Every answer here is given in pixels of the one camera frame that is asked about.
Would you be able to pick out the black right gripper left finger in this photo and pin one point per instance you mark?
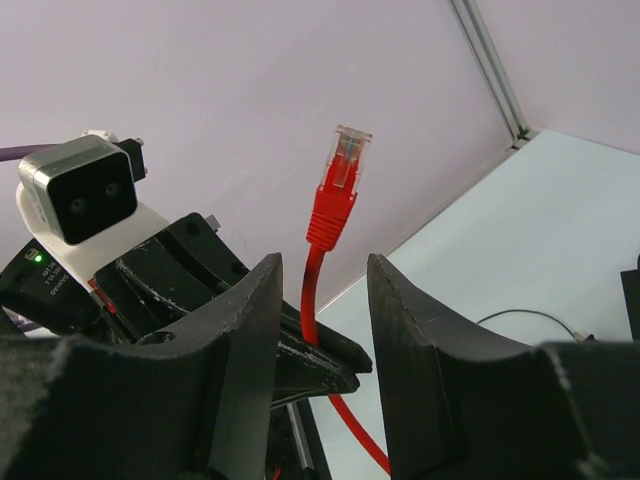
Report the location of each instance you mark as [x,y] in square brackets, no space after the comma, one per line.
[190,401]

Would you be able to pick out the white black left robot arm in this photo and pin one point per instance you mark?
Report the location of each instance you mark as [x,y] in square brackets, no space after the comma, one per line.
[35,286]

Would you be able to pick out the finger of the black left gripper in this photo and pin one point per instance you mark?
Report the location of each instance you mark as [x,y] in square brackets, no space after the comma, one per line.
[307,373]
[331,342]

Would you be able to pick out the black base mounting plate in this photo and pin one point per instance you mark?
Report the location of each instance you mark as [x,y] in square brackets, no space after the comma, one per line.
[294,448]

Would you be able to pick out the left aluminium frame post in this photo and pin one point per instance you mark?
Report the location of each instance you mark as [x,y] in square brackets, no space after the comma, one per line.
[477,34]

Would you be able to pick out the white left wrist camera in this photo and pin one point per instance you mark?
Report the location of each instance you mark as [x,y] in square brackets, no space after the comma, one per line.
[79,201]

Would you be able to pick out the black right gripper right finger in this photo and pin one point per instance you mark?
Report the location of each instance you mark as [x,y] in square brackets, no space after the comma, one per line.
[462,402]

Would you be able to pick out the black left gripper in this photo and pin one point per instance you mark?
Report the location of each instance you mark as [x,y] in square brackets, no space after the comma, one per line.
[164,278]

